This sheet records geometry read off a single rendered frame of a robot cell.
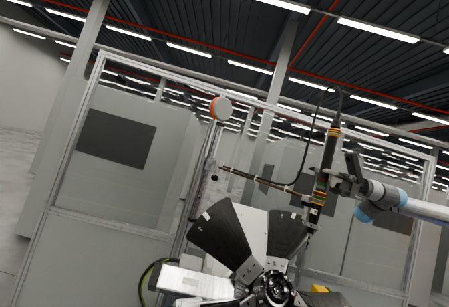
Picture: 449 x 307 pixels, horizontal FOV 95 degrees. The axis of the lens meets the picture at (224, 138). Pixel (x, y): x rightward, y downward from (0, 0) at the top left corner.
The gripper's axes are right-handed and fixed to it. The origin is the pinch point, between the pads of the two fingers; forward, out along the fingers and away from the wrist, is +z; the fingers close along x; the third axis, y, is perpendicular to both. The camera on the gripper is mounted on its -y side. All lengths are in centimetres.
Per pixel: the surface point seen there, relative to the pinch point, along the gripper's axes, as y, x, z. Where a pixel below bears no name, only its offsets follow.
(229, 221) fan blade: 28.7, 8.5, 24.8
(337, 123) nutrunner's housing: -17.9, -1.8, -2.2
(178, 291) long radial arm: 56, 5, 37
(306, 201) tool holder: 13.0, 1.7, 0.2
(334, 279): 66, 71, -73
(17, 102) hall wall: 24, 1182, 1089
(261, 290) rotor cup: 42.8, -6.1, 12.3
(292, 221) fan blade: 24.6, 17.3, -4.6
